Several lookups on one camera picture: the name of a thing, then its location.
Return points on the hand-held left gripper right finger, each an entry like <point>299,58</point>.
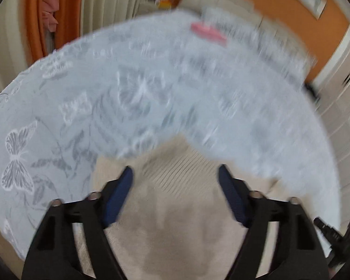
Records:
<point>232,196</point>

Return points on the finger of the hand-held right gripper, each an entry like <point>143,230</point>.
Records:
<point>326,230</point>

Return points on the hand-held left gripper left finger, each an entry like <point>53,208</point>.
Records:
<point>118,196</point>

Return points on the beige knitted sweater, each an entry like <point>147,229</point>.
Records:
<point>175,210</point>

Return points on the grey butterfly print bedspread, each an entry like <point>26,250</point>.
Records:
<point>151,93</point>

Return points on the white wardrobe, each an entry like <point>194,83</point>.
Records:
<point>339,99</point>

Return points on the pink folded cloth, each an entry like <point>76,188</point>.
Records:
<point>209,33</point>

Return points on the white pillows at headboard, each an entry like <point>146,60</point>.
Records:
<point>233,5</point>

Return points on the white striped curtain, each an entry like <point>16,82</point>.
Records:
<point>113,1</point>

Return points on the pink hanging garment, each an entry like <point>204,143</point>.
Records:
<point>49,8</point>

